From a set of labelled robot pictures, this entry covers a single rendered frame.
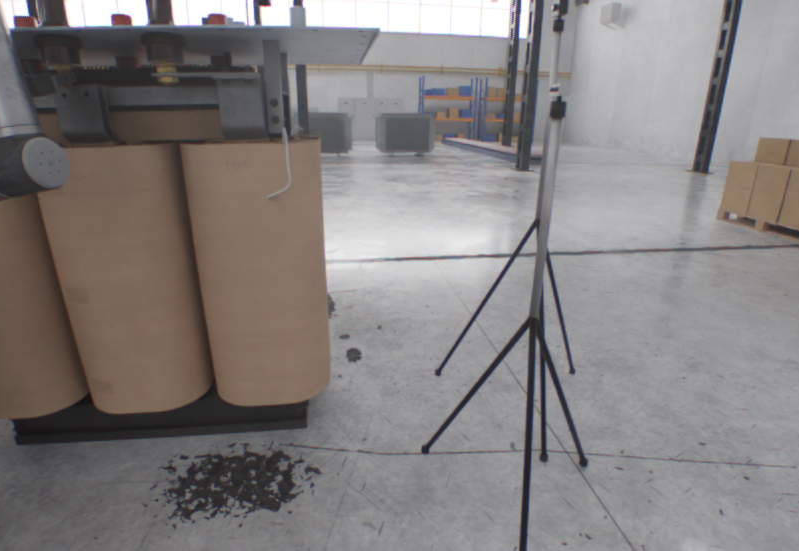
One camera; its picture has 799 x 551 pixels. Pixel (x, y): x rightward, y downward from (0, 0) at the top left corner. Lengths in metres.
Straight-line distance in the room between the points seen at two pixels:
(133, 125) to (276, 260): 0.59
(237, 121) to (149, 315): 0.66
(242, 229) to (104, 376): 0.69
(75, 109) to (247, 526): 1.29
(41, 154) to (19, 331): 0.79
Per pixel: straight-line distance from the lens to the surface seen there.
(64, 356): 1.84
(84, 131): 1.51
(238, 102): 1.36
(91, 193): 1.48
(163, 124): 1.52
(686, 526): 1.72
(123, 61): 1.89
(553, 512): 1.59
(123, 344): 1.62
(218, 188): 1.36
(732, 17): 13.57
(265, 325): 1.47
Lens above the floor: 1.15
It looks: 20 degrees down
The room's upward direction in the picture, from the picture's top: 1 degrees clockwise
